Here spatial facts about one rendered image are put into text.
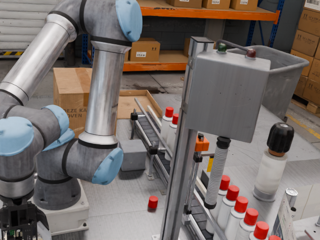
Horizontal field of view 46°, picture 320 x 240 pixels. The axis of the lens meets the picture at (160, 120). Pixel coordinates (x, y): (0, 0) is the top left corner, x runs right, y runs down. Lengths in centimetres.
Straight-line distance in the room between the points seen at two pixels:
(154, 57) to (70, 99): 367
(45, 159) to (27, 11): 426
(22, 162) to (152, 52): 441
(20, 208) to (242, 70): 56
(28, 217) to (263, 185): 87
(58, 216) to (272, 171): 74
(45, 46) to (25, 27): 433
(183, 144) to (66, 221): 47
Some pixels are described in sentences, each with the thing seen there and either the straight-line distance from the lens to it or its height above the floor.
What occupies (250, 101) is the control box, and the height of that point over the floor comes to 139.
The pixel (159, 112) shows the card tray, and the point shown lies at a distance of 207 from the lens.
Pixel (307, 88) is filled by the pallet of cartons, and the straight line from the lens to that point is 490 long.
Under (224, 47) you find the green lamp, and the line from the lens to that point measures 93.
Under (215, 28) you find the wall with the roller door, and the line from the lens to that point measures 630.
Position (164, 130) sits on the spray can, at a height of 99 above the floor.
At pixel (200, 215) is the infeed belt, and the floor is 88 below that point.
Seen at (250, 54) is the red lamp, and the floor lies 149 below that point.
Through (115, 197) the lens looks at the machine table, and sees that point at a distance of 142.
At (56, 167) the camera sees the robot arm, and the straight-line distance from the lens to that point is 114.
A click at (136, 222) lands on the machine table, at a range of 133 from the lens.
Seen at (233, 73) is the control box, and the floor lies 145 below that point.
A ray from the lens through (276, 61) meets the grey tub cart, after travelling 411.
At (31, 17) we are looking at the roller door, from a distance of 531.
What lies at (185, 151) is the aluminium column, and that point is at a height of 119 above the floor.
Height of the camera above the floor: 171
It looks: 26 degrees down
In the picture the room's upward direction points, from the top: 7 degrees clockwise
